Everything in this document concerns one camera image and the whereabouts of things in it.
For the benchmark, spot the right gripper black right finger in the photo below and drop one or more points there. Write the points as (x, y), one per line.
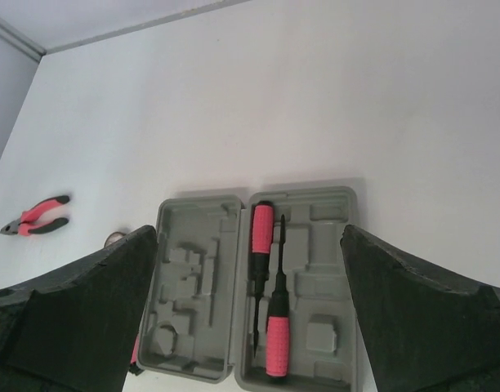
(425, 328)

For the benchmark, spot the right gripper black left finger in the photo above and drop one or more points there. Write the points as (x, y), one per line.
(74, 328)

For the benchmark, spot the red black utility knife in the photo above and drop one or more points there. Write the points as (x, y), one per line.
(134, 369)

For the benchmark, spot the black tape roll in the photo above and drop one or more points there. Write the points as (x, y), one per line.
(114, 237)

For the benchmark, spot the short red black screwdriver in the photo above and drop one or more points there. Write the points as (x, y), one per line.
(277, 325)

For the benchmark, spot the grey plastic tool case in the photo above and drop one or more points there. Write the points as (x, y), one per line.
(198, 317)

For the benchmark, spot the long red black screwdriver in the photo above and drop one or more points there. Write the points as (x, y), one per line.
(262, 229)

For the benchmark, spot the red black pliers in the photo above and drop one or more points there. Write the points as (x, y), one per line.
(29, 223)

